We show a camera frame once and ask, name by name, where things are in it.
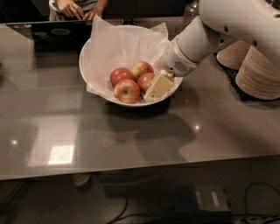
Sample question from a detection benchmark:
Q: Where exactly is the black cable under table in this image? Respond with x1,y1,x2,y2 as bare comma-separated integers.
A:
243,182,280,217

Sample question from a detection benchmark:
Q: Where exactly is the white paper liner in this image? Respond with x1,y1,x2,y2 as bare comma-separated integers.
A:
84,16,176,105

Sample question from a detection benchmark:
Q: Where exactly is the person's other hand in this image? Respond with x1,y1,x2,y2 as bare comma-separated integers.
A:
55,0,84,20

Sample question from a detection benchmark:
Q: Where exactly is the red apple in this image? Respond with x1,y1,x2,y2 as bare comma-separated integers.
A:
113,79,141,104
109,67,134,88
137,73,155,94

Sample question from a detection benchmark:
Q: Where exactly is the person torso grey shirt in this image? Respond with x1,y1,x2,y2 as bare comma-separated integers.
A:
49,0,108,21

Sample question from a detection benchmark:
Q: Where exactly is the back right yellowish apple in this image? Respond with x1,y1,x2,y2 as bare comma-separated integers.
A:
131,61,154,81

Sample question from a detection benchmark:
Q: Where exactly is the front stack of paper plates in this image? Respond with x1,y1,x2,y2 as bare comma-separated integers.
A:
235,46,280,101

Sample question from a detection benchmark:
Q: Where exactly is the back stack of paper plates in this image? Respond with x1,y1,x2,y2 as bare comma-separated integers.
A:
216,40,250,70

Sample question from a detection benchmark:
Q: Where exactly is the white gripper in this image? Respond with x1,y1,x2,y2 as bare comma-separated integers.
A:
143,36,199,102

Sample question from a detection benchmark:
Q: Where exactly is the person's hand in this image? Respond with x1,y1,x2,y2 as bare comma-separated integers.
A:
83,6,104,20

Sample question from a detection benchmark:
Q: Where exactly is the black mat under plates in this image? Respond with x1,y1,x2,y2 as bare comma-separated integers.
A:
212,52,280,103

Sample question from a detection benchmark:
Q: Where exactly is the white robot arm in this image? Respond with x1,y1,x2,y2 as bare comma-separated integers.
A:
155,0,280,101

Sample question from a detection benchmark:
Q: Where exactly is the white bowl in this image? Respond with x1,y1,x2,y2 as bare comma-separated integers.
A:
79,24,184,109

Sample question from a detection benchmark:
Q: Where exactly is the glass jar with cereal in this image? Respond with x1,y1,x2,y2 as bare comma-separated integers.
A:
183,0,199,25

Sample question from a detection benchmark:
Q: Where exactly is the stack of paper plates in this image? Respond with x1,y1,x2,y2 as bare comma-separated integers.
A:
216,40,250,70
235,46,280,101

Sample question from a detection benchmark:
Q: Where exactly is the black induction cooktop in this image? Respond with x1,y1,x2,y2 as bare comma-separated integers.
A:
7,20,92,51

